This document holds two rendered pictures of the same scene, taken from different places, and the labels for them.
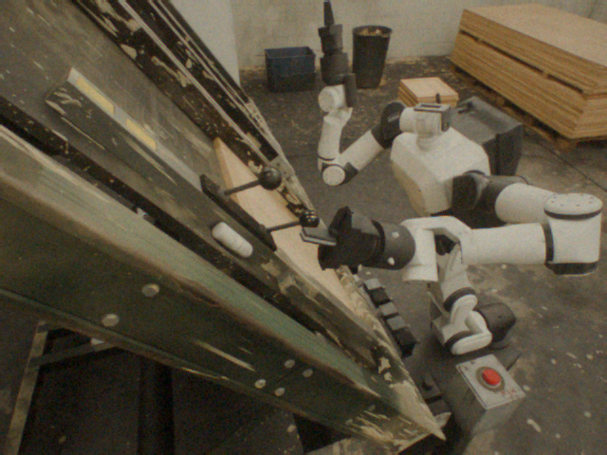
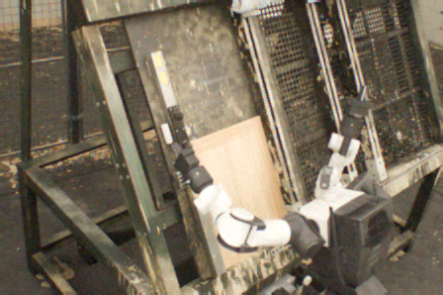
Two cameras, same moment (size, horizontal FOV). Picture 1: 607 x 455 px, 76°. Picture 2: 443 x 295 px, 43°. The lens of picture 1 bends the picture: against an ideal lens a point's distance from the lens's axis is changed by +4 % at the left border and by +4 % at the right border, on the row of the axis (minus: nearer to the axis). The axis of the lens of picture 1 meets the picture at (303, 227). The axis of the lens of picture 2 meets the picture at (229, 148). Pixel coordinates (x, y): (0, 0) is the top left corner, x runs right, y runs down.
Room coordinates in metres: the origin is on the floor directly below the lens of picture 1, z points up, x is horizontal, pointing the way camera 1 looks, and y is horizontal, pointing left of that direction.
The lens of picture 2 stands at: (-0.22, -1.66, 2.63)
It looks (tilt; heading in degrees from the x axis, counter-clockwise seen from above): 33 degrees down; 61
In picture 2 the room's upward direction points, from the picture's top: 8 degrees clockwise
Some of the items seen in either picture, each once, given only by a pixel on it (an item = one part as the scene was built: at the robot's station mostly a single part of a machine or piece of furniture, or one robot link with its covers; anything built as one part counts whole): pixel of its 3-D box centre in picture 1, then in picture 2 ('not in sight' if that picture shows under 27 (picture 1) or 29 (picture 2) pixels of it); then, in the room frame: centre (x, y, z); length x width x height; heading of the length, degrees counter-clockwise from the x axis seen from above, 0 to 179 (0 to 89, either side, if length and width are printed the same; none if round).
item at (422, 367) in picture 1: (449, 340); not in sight; (1.10, -0.73, 0.19); 0.64 x 0.52 x 0.33; 108
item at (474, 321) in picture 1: (459, 329); not in sight; (1.10, -0.76, 0.28); 0.21 x 0.20 x 0.13; 108
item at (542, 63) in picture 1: (547, 66); not in sight; (4.61, -2.80, 0.39); 2.46 x 1.05 x 0.78; 9
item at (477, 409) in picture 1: (479, 395); not in sight; (0.50, -0.48, 0.84); 0.12 x 0.12 x 0.18; 18
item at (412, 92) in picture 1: (419, 104); not in sight; (4.05, -1.26, 0.20); 0.61 x 0.53 x 0.40; 9
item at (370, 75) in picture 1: (369, 57); not in sight; (5.29, -0.87, 0.33); 0.52 x 0.51 x 0.65; 9
